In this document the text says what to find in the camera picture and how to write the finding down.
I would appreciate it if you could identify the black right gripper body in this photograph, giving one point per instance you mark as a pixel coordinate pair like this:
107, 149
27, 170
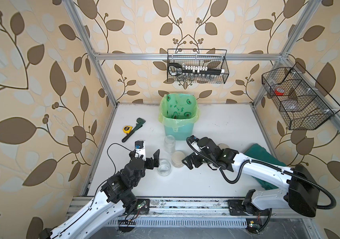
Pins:
209, 159

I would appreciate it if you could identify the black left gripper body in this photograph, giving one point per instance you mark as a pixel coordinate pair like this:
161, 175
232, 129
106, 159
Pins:
148, 164

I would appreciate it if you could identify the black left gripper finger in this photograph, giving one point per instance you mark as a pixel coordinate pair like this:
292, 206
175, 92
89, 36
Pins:
156, 159
133, 154

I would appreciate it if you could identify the clear peanut jar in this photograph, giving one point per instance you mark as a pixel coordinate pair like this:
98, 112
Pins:
170, 144

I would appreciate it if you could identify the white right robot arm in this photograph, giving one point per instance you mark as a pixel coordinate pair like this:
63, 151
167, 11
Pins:
295, 187

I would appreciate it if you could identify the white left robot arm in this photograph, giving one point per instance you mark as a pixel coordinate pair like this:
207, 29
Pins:
114, 199

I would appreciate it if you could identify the yellow tape measure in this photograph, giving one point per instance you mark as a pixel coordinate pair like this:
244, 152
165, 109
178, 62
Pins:
127, 129

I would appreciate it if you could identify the green bin with bag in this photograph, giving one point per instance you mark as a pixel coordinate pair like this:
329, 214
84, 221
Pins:
178, 114

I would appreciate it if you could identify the red object in basket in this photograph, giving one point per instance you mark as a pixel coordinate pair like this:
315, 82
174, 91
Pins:
279, 91

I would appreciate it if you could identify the black socket set rail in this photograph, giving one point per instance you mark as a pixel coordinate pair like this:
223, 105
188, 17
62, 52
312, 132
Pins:
175, 69

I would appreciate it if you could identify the black wire basket back wall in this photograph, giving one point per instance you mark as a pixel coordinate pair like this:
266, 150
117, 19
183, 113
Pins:
197, 65

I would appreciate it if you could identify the black wire basket wall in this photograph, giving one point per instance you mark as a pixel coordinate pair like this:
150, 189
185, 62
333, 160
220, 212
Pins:
197, 65
307, 103

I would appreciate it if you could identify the black wire basket right wall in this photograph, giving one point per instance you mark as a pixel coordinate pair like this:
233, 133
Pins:
307, 103

